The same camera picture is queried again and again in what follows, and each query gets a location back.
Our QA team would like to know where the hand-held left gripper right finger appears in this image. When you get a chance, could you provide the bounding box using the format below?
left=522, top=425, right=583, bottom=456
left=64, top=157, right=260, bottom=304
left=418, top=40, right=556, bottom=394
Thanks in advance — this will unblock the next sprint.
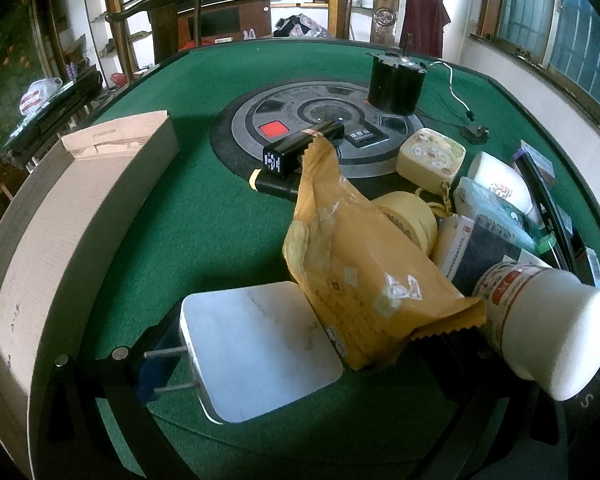
left=430, top=337, right=566, bottom=480

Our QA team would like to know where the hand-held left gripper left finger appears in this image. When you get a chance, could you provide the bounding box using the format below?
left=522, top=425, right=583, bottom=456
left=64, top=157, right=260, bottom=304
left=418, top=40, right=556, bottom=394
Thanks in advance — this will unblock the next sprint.
left=30, top=310, right=201, bottom=480

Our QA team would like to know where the white medicine bottle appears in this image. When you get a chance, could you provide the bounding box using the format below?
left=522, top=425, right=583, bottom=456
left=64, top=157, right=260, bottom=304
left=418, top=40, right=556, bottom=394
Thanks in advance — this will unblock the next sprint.
left=471, top=261, right=600, bottom=402

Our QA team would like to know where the cardboard box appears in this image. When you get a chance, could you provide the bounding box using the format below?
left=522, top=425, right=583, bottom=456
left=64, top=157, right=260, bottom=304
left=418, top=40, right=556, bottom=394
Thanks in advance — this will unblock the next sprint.
left=0, top=110, right=181, bottom=480

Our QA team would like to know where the blue white box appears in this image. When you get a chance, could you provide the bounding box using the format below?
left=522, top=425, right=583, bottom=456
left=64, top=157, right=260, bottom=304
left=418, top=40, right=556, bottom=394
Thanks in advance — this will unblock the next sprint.
left=432, top=214, right=523, bottom=297

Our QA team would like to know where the light blue tissue packet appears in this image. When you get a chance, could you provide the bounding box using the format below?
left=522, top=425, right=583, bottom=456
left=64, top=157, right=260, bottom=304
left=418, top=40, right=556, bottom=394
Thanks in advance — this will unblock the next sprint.
left=453, top=176, right=557, bottom=253

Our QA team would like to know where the long black strip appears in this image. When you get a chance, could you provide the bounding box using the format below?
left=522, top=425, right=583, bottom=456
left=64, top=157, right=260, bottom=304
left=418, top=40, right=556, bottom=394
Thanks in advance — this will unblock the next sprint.
left=521, top=151, right=578, bottom=273

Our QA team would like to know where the yellow snack packet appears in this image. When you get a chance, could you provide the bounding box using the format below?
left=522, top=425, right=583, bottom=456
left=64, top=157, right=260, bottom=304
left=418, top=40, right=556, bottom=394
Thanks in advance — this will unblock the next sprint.
left=282, top=136, right=484, bottom=372

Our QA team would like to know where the yellow tape roll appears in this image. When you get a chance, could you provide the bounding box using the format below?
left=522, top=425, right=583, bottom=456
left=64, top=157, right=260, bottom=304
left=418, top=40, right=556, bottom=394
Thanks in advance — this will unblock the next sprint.
left=372, top=191, right=439, bottom=257

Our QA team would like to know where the black marker yellow cap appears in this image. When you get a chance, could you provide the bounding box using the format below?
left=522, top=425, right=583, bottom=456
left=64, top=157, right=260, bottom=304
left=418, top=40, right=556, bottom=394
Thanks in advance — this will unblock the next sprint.
left=249, top=166, right=302, bottom=197

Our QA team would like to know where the white container red print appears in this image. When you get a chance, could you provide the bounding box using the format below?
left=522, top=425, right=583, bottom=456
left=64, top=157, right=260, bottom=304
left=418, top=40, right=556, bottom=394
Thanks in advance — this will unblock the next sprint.
left=466, top=151, right=537, bottom=213

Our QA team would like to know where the small purple white box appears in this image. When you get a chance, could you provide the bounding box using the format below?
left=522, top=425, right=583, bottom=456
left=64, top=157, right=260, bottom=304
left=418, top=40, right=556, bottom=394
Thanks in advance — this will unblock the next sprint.
left=511, top=139, right=557, bottom=182

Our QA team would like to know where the cream round dial timer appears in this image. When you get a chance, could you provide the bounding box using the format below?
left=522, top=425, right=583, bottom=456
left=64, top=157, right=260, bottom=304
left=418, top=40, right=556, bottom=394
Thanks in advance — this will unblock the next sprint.
left=396, top=128, right=467, bottom=195

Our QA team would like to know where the black rectangular case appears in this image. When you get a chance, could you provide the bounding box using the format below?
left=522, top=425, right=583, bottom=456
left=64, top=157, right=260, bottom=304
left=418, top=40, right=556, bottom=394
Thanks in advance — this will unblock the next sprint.
left=262, top=119, right=347, bottom=179

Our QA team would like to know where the black item barcode label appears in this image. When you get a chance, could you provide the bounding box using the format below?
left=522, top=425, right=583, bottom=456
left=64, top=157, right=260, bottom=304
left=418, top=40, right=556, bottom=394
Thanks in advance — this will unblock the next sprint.
left=569, top=229, right=600, bottom=288

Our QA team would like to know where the black side table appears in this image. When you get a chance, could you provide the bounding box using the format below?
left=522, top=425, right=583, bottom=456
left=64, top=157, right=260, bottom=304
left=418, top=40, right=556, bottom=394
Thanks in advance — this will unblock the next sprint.
left=4, top=69, right=104, bottom=163

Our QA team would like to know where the white red plastic bag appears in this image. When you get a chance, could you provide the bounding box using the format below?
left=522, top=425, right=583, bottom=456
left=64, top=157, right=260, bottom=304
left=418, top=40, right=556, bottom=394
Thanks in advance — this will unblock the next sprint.
left=19, top=77, right=64, bottom=117

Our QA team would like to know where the round grey table console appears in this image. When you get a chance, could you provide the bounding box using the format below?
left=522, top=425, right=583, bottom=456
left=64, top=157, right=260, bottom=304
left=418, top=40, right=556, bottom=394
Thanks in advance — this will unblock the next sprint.
left=211, top=79, right=427, bottom=202

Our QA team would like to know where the black cylindrical motor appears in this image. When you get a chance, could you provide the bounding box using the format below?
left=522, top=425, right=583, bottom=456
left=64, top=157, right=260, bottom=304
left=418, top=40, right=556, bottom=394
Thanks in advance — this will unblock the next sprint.
left=368, top=34, right=427, bottom=114

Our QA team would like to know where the dark wooden chair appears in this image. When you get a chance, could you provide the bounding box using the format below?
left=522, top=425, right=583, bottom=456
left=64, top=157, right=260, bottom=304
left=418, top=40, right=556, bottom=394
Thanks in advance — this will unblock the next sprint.
left=104, top=0, right=212, bottom=80

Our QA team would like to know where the wooden television cabinet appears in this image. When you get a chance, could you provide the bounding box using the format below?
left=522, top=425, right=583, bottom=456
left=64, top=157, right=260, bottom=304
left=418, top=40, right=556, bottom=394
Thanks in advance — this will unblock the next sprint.
left=176, top=0, right=274, bottom=52

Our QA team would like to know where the pile of clothes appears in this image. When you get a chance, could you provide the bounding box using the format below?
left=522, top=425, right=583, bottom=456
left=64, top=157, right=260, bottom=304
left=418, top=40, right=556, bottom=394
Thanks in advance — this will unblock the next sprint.
left=271, top=13, right=332, bottom=39

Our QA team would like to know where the window with grille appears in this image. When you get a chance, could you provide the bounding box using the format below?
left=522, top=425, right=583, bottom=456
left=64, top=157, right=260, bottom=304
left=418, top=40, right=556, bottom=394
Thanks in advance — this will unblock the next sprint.
left=469, top=0, right=600, bottom=133

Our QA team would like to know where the dark red garment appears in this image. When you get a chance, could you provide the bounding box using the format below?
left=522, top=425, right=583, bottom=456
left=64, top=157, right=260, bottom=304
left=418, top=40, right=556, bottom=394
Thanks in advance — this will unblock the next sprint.
left=404, top=0, right=452, bottom=57

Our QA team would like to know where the wooden chair carved back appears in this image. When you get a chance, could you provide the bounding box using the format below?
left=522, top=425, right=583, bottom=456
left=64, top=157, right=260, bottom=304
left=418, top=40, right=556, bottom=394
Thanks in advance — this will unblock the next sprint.
left=339, top=0, right=412, bottom=45

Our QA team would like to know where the white cable black plug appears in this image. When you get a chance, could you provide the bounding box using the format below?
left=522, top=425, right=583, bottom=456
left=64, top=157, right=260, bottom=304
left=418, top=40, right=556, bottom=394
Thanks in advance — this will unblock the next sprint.
left=427, top=59, right=492, bottom=145

